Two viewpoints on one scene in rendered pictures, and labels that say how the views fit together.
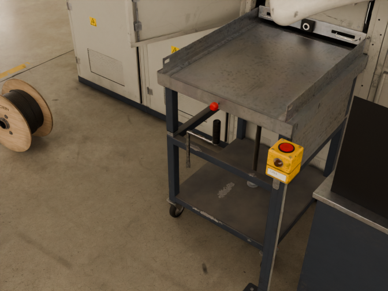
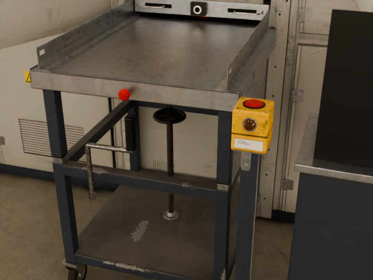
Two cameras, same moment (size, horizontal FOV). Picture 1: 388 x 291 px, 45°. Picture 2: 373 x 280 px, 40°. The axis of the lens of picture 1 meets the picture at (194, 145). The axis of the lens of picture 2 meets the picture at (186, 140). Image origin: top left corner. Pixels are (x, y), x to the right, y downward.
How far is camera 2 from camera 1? 0.51 m
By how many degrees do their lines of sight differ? 20
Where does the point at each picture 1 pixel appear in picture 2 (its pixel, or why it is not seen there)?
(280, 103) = (208, 76)
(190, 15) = (53, 10)
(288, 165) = (265, 124)
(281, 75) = (193, 54)
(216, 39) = (95, 32)
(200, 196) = (109, 245)
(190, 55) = (69, 48)
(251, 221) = (186, 259)
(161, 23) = (18, 21)
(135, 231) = not seen: outside the picture
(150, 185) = (29, 255)
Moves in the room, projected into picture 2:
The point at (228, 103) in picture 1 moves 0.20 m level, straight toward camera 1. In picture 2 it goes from (143, 86) to (159, 115)
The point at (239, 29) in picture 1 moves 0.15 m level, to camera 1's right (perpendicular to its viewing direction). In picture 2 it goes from (117, 23) to (155, 20)
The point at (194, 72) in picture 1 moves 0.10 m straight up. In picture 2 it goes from (81, 64) to (78, 31)
